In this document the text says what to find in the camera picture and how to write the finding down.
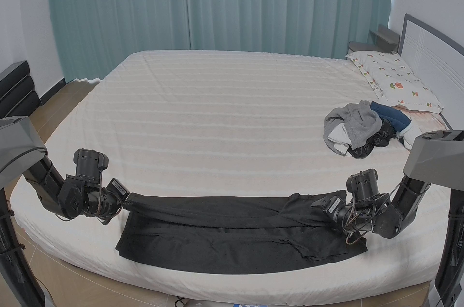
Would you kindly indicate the bed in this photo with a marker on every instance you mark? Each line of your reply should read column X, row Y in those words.
column 217, row 110

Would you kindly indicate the black chest of drawers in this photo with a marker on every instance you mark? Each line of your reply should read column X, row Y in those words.
column 18, row 91

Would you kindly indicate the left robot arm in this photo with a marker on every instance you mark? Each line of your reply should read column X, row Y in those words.
column 69, row 197

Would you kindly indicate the white printed pillow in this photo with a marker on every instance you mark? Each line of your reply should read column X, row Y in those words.
column 395, row 81

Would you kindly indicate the black T-shirt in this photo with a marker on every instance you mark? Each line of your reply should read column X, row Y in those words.
column 224, row 236

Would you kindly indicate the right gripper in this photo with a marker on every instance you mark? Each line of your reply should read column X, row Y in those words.
column 340, row 215

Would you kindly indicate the grey bedside table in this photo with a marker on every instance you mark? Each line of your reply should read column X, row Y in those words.
column 382, row 35

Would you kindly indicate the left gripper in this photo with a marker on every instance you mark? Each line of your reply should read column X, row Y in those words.
column 112, row 204

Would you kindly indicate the pile of clothes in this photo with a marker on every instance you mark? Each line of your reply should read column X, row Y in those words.
column 359, row 124

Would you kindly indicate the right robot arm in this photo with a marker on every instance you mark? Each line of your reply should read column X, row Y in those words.
column 402, row 204

